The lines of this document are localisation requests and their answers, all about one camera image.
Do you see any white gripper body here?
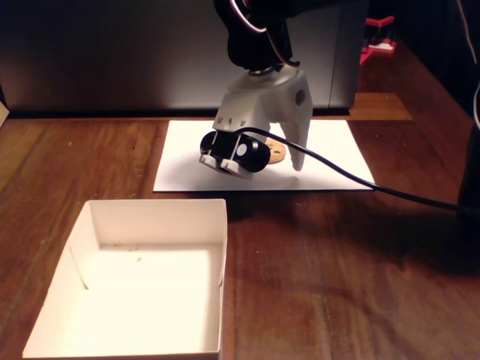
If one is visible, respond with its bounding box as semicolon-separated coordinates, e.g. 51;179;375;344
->
212;66;315;131

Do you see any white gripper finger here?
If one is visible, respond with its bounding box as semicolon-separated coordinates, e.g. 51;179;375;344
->
279;112;314;173

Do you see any round mini chocolate chip cookie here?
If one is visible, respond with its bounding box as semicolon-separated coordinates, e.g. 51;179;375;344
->
265;139;287;165

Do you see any white cardboard box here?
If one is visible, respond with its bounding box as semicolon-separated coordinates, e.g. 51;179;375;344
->
21;198;230;360

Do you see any red plastic printed part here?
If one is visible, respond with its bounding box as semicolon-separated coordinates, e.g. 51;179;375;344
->
358;15;399;68

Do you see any large black cabinet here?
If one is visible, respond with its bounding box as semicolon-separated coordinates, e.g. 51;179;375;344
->
0;0;368;117

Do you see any black camera cable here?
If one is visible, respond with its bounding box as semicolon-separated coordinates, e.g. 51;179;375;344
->
234;127;463;212

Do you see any coloured servo wire bundle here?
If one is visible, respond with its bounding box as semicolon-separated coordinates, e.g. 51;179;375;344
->
228;0;296;64

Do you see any thin white wire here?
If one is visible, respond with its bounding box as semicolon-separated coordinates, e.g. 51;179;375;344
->
456;0;480;131

